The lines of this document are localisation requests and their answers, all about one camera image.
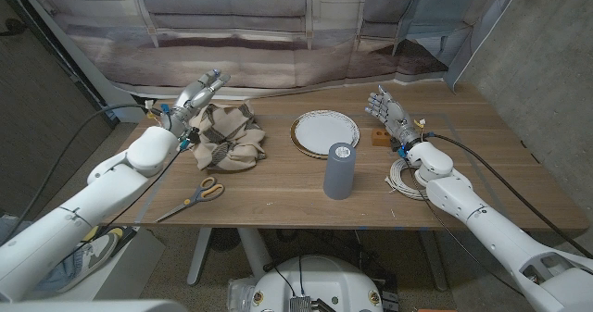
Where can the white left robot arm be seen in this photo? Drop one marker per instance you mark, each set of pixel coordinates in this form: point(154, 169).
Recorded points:
point(92, 201)

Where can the clear plastic bag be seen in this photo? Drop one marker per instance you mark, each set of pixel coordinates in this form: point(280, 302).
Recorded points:
point(238, 293)

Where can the printed living room backdrop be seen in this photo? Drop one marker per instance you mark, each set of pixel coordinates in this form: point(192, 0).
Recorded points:
point(231, 48)

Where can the grey cylindrical cup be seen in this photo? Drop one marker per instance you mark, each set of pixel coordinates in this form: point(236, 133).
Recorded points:
point(339, 173)

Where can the blue jeans leg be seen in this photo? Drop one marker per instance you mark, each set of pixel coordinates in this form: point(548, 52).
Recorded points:
point(60, 272)

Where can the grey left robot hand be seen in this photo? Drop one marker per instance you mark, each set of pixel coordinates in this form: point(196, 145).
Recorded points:
point(185, 106)

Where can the white gold-rimmed paper plate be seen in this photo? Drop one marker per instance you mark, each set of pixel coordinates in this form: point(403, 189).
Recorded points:
point(319, 129)

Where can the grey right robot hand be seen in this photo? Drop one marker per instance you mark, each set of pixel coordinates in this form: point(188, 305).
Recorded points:
point(394, 116)

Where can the beige striped scarf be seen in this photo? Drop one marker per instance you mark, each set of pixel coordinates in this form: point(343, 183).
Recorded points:
point(231, 138)

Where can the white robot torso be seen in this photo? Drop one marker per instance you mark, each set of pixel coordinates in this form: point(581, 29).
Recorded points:
point(319, 284)

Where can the white table leg frame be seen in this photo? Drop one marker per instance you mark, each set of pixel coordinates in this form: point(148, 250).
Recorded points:
point(255, 252)

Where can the yellow black foot pedal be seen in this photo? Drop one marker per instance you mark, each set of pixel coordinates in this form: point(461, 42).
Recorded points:
point(118, 232)

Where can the grey white sneaker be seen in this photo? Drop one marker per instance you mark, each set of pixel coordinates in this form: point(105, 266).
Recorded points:
point(95, 256)

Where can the grey table leg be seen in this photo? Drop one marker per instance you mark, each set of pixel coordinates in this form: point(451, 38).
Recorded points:
point(433, 261)

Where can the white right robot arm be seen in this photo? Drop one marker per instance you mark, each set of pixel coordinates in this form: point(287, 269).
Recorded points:
point(491, 233)

